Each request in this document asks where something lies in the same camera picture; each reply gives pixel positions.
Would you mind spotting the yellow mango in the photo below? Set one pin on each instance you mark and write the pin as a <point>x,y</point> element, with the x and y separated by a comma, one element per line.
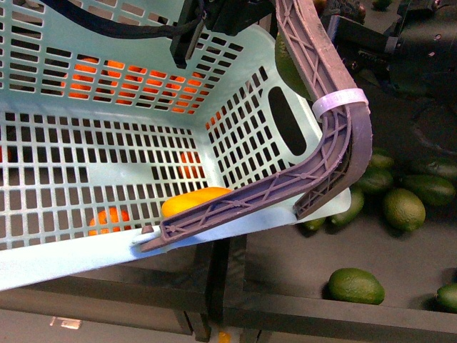
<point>183,202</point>

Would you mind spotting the light blue plastic basket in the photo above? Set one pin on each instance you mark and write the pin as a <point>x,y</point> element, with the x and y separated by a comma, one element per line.
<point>97,133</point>

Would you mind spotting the green avocado front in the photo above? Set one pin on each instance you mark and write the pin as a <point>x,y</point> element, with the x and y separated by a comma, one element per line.
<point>355,285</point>

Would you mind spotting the white zip tie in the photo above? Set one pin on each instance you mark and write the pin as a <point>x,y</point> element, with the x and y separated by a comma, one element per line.
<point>336,99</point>

